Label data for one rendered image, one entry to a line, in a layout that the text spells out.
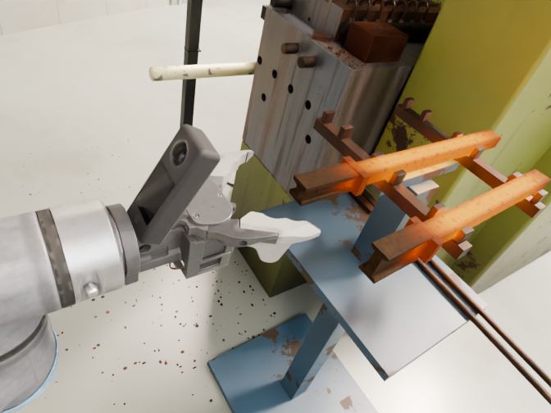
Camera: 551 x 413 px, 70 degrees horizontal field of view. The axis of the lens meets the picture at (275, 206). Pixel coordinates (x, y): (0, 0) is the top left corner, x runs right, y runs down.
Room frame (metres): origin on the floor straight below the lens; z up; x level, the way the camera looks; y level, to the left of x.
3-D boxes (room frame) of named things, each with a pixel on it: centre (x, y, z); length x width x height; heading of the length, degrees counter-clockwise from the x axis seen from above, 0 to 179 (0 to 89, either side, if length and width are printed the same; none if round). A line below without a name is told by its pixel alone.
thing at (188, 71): (1.30, 0.35, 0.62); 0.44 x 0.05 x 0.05; 133
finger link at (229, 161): (0.38, 0.07, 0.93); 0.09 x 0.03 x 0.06; 170
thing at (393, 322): (0.58, -0.22, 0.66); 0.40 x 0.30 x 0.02; 45
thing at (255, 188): (1.22, -0.15, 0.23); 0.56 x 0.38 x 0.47; 133
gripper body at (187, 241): (0.28, 0.10, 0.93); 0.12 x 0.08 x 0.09; 134
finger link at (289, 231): (0.30, -0.01, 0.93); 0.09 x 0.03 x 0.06; 98
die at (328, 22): (1.25, -0.11, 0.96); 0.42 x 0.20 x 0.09; 133
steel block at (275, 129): (1.22, -0.15, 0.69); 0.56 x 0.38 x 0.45; 133
